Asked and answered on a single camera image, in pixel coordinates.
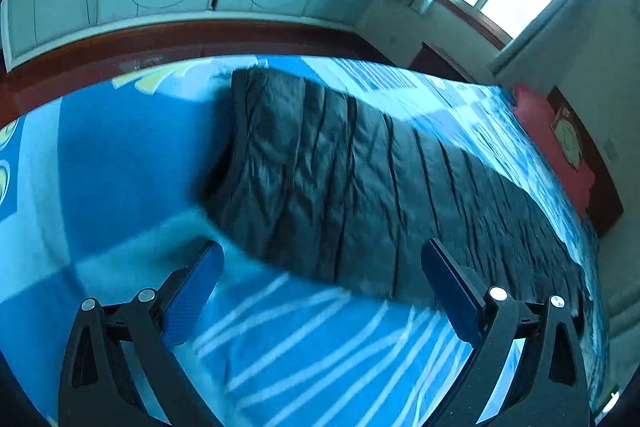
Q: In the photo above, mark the brown wooden headboard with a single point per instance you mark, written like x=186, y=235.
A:
x=602, y=192

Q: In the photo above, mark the red pillow with cream print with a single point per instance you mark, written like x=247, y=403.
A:
x=539, y=127

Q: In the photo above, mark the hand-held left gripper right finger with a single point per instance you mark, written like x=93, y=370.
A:
x=451, y=293

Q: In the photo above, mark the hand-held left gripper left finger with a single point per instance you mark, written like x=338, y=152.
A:
x=199, y=288

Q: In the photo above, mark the dark wooden nightstand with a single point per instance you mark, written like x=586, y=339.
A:
x=440, y=59

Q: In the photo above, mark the bed with blue patterned sheet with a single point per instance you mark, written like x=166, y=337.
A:
x=125, y=147

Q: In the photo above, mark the black puffer jacket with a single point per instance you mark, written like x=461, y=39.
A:
x=350, y=177

